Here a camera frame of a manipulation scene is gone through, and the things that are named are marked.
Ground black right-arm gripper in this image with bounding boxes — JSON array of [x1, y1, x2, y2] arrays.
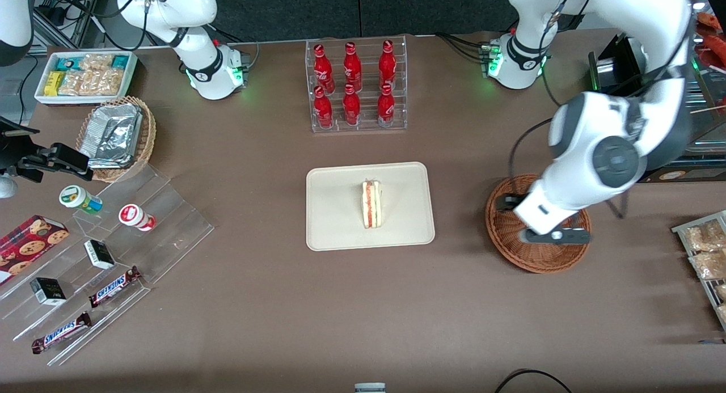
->
[[0, 118, 93, 185]]

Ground triangle sandwich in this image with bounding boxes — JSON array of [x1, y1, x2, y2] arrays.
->
[[362, 179, 383, 230]]

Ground brown wicker basket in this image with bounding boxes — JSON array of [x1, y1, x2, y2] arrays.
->
[[485, 174, 592, 274]]

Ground light wicker basket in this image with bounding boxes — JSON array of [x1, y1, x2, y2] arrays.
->
[[75, 96, 157, 183]]

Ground tray of packaged snacks right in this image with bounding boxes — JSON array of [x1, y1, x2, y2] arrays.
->
[[672, 210, 726, 332]]

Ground beige plastic tray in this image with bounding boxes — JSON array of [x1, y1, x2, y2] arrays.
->
[[306, 162, 436, 252]]

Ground green lid white jar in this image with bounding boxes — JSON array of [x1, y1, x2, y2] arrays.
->
[[59, 185, 104, 215]]

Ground silver foil wrapped pack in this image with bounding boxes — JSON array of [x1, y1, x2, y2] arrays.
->
[[79, 103, 143, 170]]

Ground white snack bin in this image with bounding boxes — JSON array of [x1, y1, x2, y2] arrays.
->
[[34, 50, 138, 107]]

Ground yellow snack pack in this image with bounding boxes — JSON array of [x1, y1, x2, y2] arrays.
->
[[44, 70, 66, 96]]

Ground red lid white jar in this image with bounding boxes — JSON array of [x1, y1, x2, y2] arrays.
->
[[119, 204, 157, 232]]

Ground clear cracker bag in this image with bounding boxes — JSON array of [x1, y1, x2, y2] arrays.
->
[[79, 53, 114, 71], [59, 69, 124, 96]]

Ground red plaid cookie box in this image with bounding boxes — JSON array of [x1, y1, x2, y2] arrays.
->
[[0, 214, 70, 286]]

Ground small black carton box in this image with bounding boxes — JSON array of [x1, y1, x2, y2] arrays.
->
[[29, 277, 67, 306], [84, 239, 116, 270]]

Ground clear acrylic stepped riser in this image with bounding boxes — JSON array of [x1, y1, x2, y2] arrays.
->
[[57, 165, 215, 286], [0, 229, 153, 366]]

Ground Snickers chocolate bar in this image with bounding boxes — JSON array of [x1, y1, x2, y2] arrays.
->
[[31, 312, 92, 354], [88, 266, 142, 309]]

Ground black food warmer case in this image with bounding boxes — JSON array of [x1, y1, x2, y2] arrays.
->
[[587, 0, 726, 184]]

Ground steel warmer pan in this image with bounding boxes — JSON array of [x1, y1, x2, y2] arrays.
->
[[689, 92, 726, 147]]

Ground red cola bottle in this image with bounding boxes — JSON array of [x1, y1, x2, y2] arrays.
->
[[377, 83, 396, 128], [313, 86, 335, 129], [378, 40, 398, 91], [313, 44, 335, 94], [342, 84, 362, 126], [343, 42, 364, 93]]

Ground clear acrylic bottle rack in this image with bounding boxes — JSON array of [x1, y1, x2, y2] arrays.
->
[[305, 35, 408, 134]]

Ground red sausage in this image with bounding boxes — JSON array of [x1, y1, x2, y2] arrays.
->
[[702, 35, 726, 68], [696, 11, 726, 31]]

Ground black left-arm wrist cable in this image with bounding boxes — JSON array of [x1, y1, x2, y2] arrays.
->
[[507, 117, 631, 219]]

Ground aluminium frame rail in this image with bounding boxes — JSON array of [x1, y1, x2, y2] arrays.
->
[[31, 0, 106, 51]]

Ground black table-edge cable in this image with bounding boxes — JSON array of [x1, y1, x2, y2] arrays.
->
[[493, 369, 571, 393]]

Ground black left-arm base cables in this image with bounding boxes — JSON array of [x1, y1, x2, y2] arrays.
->
[[435, 32, 490, 62]]

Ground black right-arm base cable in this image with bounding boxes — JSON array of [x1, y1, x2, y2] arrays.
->
[[211, 26, 261, 70]]

